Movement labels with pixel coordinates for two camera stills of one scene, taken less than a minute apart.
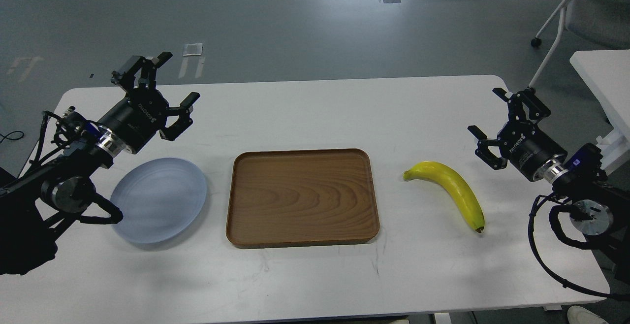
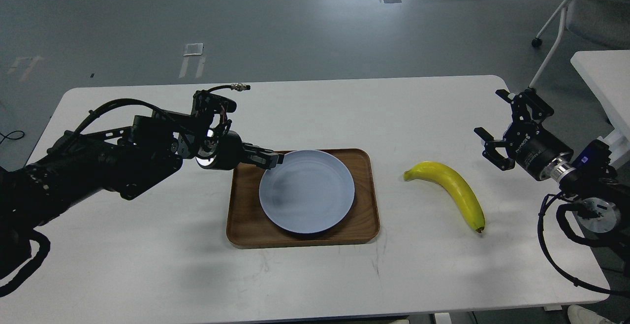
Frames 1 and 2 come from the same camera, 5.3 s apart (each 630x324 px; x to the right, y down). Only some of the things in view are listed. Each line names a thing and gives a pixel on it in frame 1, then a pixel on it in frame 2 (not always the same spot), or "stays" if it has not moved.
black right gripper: x=526 y=145 stays
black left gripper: x=142 y=112 → x=227 y=151
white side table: x=607 y=74 stays
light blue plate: x=159 y=198 → x=310 y=191
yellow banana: x=455 y=184 stays
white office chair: x=597 y=10 stays
